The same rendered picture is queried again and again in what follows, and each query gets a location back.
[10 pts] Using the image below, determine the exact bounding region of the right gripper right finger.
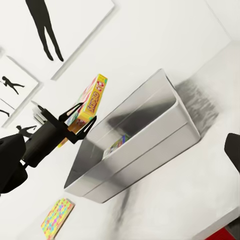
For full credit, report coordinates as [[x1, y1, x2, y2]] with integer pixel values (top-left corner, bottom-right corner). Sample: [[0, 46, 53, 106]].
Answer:
[[224, 132, 240, 173]]

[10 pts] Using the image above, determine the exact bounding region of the jigsaw puzzle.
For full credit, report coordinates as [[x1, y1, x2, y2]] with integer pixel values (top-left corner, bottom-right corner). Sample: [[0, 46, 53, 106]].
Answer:
[[41, 198, 74, 240]]

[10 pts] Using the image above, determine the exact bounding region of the board game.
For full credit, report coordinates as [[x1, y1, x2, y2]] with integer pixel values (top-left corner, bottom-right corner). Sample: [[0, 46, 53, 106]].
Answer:
[[57, 74, 108, 149], [102, 135, 130, 159]]

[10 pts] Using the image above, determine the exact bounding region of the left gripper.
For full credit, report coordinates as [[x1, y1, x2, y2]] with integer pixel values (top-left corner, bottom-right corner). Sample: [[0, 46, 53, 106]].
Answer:
[[29, 102, 97, 155]]

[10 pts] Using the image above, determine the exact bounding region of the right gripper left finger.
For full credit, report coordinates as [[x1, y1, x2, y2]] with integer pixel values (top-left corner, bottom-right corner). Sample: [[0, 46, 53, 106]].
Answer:
[[0, 133, 26, 193]]

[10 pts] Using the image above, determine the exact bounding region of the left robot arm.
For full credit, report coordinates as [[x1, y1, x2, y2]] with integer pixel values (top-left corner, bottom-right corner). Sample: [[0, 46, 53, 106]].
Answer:
[[1, 102, 97, 194]]

